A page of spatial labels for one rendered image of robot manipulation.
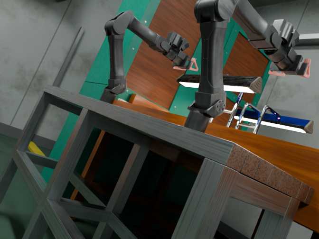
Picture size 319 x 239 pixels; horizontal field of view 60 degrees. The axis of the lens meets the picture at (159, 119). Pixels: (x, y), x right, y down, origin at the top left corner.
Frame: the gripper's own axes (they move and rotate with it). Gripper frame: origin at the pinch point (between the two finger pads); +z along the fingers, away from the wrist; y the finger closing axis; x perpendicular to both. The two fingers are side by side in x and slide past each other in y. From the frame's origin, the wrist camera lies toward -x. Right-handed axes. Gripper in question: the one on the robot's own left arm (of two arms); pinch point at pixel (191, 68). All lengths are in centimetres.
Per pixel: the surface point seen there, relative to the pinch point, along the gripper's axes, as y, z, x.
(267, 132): 57, 182, -19
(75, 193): 34, -14, 92
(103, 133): 34, -14, 53
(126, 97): 43, -5, 26
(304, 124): -37, 66, -1
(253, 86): -36.2, 9.6, 2.2
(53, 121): 241, 24, 72
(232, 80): -22.7, 10.0, 0.3
